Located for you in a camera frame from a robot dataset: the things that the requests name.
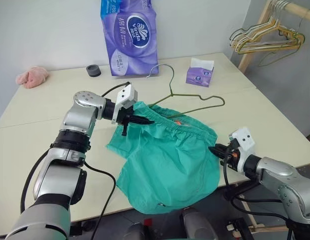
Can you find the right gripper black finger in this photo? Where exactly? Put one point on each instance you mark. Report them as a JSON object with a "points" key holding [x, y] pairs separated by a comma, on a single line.
{"points": [[218, 154], [218, 148]]}

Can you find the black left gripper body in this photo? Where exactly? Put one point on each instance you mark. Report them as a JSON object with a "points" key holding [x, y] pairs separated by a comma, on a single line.
{"points": [[125, 116]]}

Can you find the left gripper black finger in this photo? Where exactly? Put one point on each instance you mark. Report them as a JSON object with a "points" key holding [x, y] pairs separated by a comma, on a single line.
{"points": [[141, 122], [142, 118]]}

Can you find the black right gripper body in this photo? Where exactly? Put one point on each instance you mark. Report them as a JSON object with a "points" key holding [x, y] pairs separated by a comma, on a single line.
{"points": [[231, 158]]}

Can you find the green shorts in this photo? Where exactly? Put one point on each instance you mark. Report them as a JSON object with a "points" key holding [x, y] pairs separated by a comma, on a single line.
{"points": [[170, 170]]}

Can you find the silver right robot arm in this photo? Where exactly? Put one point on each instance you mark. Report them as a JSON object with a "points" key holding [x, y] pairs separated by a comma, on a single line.
{"points": [[282, 175]]}

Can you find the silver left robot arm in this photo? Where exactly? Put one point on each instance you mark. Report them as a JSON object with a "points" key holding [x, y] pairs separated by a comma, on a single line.
{"points": [[77, 120]]}

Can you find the large purple tissue pack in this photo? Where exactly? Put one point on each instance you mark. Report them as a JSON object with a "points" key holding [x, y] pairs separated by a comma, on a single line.
{"points": [[130, 50]]}

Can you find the small purple tissue pack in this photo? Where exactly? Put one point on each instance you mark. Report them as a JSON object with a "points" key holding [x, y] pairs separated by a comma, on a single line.
{"points": [[198, 76]]}

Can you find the dark rounded shape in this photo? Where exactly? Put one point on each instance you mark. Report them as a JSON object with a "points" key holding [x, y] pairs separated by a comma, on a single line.
{"points": [[198, 225], [138, 231]]}

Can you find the small red part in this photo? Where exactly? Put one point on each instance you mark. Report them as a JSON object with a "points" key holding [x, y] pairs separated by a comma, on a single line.
{"points": [[148, 222]]}

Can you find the pink plush cloth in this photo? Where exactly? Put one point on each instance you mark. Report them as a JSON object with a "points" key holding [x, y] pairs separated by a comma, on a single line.
{"points": [[32, 77]]}

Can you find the bunch of hangers on rack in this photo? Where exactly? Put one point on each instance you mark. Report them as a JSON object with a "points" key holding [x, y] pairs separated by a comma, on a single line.
{"points": [[270, 47]]}

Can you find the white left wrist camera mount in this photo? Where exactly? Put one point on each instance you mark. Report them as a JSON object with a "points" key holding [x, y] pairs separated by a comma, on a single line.
{"points": [[126, 95]]}

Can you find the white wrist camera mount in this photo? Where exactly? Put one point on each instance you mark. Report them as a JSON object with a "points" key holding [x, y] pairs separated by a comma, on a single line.
{"points": [[245, 137], [126, 95]]}

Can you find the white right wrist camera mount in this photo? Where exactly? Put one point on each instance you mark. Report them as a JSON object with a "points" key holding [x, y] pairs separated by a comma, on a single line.
{"points": [[245, 137]]}

